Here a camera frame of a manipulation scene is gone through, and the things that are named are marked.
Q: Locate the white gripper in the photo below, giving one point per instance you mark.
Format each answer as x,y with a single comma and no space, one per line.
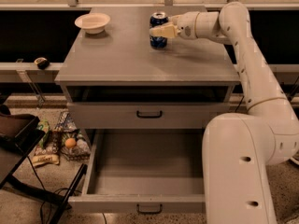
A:
187,26

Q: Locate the blue pepsi can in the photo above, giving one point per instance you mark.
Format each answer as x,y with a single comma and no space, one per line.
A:
156,20

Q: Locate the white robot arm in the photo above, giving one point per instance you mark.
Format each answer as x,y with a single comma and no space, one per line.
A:
237,148

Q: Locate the grey drawer cabinet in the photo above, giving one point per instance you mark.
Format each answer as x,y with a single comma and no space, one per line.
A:
119,66

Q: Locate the white bowl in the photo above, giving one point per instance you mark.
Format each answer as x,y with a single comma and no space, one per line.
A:
92,23

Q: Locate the black tape measure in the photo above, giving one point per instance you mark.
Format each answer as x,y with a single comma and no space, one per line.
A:
41,63

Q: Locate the orange fruit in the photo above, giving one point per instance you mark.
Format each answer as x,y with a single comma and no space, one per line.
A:
70,142

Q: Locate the green chip bag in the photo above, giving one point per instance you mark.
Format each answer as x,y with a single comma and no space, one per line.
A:
47,149

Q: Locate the grey metal rail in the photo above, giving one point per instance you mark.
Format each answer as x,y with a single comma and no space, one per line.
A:
10,72

